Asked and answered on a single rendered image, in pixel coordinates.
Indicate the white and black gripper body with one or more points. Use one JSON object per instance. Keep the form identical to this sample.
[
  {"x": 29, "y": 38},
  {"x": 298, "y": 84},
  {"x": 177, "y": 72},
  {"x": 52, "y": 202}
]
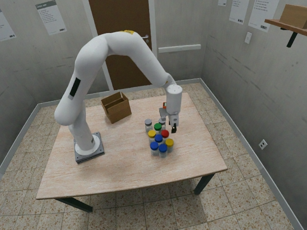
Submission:
[{"x": 173, "y": 119}]

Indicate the brown cardboard box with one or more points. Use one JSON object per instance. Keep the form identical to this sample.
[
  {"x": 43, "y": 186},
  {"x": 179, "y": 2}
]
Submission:
[{"x": 116, "y": 108}]

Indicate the red bottle cap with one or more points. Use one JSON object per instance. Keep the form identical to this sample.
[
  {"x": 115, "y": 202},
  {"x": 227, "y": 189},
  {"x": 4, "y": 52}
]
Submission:
[{"x": 165, "y": 135}]

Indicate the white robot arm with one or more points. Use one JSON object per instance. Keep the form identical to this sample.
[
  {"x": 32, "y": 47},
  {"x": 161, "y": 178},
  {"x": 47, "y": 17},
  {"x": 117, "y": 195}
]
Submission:
[{"x": 71, "y": 110}]

